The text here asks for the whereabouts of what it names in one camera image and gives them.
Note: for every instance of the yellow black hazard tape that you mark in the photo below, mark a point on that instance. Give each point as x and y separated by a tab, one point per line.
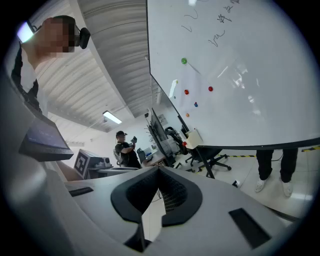
240	156

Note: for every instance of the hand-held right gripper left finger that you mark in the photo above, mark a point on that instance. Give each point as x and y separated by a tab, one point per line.
100	205

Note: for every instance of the black head-mounted camera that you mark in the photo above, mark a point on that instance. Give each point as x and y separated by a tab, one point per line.
84	37

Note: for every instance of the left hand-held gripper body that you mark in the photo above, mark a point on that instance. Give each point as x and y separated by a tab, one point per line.
82	163

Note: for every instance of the black small monitor screen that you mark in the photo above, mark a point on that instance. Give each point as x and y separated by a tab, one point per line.
45	137

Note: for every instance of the black office chair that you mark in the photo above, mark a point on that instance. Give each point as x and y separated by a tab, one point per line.
210	156
175	137

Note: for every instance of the person's left forearm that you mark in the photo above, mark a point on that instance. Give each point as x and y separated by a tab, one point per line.
66	172

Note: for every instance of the large red magnet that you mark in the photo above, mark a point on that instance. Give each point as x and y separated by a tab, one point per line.
186	92

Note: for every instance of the large green magnet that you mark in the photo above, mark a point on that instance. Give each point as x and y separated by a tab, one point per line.
184	60

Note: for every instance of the white marker holder box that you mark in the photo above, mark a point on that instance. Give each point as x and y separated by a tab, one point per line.
193	140

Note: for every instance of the black computer monitor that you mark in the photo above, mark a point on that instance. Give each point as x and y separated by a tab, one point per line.
158	130

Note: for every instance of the white whiteboard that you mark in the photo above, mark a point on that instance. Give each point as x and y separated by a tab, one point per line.
250	100

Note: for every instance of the blue magnet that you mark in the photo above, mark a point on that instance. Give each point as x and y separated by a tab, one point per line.
195	104

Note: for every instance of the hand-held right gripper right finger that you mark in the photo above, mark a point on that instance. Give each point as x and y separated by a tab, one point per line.
212	200

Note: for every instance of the brown wooden desk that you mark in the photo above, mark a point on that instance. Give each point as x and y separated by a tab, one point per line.
155	160

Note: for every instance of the person's white shirt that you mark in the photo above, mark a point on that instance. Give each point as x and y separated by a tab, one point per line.
27	72

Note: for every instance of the long ceiling light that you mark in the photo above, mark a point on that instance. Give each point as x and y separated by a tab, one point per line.
112	117
25	32

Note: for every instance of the person's head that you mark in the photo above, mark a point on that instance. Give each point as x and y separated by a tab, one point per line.
52	35

